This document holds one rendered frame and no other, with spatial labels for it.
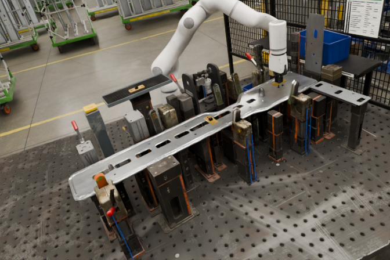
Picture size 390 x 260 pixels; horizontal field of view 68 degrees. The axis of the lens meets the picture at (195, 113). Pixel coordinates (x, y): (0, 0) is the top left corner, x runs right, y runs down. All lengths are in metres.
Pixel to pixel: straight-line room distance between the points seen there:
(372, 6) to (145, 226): 1.63
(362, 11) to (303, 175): 0.97
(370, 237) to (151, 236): 0.90
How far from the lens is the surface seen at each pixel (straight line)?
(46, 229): 1.71
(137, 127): 1.43
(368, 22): 1.95
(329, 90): 1.68
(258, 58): 1.74
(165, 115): 1.46
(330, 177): 1.59
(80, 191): 1.31
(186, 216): 1.42
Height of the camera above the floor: 1.80
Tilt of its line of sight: 31 degrees down
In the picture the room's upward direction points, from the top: 11 degrees counter-clockwise
